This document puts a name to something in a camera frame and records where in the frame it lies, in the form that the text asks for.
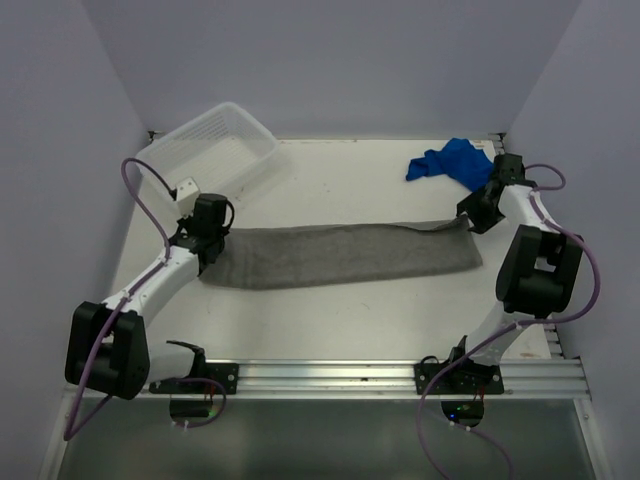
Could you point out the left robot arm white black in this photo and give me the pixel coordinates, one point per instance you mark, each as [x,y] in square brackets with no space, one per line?
[108,349]

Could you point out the white plastic basket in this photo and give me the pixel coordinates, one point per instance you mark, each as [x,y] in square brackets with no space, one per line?
[219,149]

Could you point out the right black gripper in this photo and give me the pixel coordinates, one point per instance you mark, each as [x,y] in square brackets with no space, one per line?
[469,205]

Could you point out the blue towel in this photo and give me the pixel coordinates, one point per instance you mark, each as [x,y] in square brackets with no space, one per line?
[458,159]

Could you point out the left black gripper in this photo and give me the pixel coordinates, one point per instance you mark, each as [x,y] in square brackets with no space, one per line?
[184,222]

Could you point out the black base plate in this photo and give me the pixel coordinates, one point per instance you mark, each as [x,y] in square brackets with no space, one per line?
[469,379]
[225,373]

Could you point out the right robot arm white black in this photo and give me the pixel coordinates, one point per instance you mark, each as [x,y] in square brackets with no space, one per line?
[539,270]

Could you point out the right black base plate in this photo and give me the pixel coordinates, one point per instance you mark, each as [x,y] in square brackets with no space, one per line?
[469,379]

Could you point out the aluminium mounting rail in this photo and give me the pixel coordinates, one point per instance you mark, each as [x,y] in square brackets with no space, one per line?
[555,379]

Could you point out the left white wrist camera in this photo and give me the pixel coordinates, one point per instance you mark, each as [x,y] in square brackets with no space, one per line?
[186,193]

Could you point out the grey towel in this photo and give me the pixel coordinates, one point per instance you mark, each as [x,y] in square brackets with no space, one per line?
[319,255]

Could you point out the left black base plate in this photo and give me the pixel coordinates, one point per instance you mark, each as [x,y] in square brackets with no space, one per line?
[225,373]

